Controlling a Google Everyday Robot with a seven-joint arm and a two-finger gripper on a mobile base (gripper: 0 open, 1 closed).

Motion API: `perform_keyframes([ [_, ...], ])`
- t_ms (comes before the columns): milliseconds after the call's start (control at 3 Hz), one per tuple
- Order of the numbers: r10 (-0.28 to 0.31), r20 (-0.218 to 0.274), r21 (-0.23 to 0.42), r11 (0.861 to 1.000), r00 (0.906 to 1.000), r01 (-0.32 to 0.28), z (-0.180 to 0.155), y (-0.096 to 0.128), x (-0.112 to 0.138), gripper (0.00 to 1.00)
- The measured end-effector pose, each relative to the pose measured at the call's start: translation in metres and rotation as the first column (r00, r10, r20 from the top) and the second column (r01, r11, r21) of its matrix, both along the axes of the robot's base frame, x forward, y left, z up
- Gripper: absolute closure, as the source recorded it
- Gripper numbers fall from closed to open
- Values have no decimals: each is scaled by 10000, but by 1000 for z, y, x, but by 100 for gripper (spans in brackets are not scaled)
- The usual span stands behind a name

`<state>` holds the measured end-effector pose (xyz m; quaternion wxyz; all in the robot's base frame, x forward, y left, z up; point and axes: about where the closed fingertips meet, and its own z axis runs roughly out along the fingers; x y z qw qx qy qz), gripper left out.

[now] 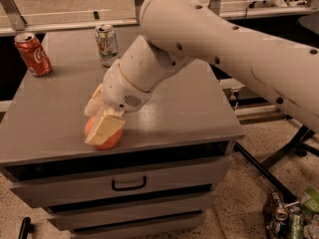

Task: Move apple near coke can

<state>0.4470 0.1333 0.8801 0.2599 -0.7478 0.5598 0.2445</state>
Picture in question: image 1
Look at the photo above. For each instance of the black drawer handle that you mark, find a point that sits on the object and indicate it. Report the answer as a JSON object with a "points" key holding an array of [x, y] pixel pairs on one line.
{"points": [[122, 186]]}

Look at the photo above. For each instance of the red apple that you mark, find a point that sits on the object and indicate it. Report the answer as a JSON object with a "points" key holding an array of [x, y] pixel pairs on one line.
{"points": [[108, 144]]}

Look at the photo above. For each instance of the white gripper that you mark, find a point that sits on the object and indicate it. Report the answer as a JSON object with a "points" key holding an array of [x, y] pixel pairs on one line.
{"points": [[124, 90]]}

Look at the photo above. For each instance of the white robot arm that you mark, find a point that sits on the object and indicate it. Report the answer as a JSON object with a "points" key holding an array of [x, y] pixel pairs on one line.
{"points": [[174, 32]]}

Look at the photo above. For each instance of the white green 7up can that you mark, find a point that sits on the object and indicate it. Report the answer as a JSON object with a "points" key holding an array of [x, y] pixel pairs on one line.
{"points": [[106, 39]]}

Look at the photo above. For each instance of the pile of crushed cans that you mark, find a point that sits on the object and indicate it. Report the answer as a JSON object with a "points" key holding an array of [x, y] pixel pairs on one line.
{"points": [[295, 220]]}

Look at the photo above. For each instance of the metal window railing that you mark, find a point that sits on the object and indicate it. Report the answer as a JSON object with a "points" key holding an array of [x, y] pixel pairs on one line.
{"points": [[50, 15]]}

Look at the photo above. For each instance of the red coke can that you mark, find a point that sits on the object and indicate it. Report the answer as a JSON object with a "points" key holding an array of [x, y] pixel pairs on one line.
{"points": [[33, 54]]}

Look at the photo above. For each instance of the grey drawer cabinet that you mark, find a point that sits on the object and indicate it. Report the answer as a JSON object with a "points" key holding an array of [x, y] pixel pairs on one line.
{"points": [[150, 171]]}

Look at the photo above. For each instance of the black object on floor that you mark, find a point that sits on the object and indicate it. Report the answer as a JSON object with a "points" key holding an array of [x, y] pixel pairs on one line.
{"points": [[26, 228]]}

